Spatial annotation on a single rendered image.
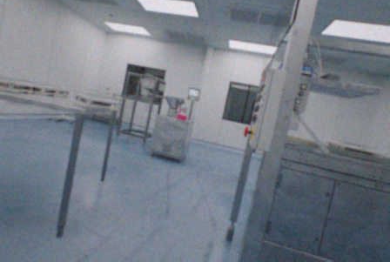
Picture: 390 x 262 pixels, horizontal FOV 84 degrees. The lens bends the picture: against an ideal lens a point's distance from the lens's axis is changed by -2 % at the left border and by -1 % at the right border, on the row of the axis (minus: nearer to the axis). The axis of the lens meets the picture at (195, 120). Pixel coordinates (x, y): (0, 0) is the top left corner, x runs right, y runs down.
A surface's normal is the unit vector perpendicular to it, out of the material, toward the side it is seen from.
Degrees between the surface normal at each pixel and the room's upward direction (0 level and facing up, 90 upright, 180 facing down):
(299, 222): 91
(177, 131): 90
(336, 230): 90
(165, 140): 90
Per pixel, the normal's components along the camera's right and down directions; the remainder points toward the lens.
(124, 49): -0.18, 0.02
